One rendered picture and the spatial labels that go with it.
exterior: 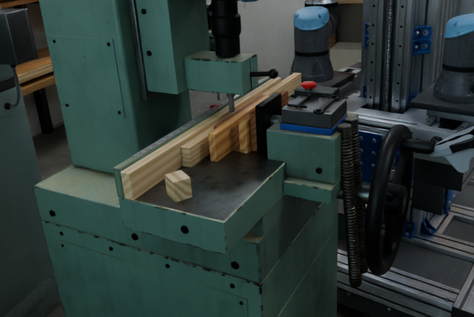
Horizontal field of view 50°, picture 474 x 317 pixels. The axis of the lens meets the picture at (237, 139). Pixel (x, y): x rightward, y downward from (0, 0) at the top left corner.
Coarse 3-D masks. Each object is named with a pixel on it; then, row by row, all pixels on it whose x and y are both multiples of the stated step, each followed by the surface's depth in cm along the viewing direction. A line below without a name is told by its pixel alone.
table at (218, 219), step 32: (224, 160) 97; (256, 160) 96; (160, 192) 86; (192, 192) 85; (224, 192) 85; (256, 192) 85; (288, 192) 94; (320, 192) 91; (128, 224) 87; (160, 224) 83; (192, 224) 79; (224, 224) 76
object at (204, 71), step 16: (192, 64) 104; (208, 64) 102; (224, 64) 100; (240, 64) 98; (256, 64) 104; (192, 80) 105; (208, 80) 103; (224, 80) 101; (240, 80) 100; (256, 80) 105
